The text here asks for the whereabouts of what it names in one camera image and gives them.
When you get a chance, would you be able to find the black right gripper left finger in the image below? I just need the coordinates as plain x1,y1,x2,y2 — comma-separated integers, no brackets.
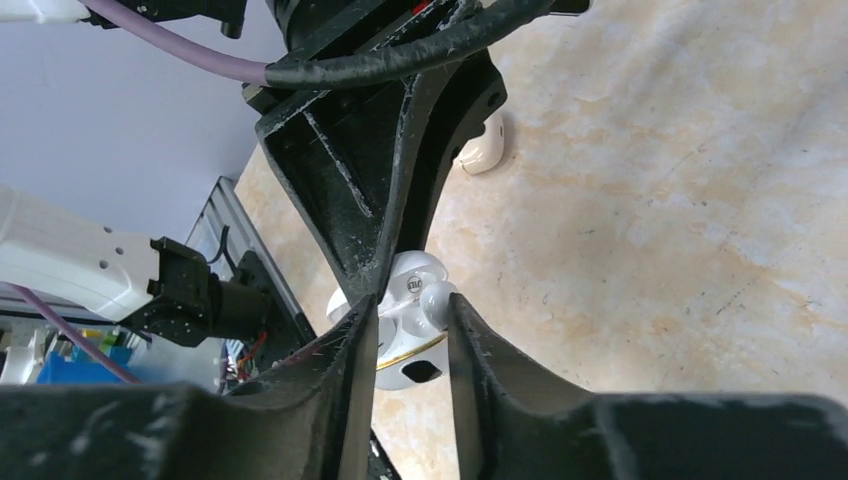
1,295,377,479

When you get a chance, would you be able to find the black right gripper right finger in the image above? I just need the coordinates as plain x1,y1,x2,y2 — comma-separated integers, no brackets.
448,294,847,479

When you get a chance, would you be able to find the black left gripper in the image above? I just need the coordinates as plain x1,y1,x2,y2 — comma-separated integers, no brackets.
86,1,477,301

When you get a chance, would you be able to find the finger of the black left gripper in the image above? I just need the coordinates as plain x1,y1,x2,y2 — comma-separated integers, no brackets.
396,52,508,252

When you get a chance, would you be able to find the beige charging case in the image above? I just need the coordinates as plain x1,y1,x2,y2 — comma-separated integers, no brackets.
455,111,505,176

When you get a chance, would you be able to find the white earbud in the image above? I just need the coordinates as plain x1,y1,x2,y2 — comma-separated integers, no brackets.
419,280,457,331

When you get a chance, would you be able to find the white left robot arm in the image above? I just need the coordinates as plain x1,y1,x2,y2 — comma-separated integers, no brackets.
1,1,538,347

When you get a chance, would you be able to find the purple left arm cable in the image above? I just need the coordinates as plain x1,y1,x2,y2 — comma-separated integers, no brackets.
6,0,558,386

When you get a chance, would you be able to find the aluminium frame rail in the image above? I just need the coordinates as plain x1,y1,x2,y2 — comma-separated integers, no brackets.
186,177,316,346

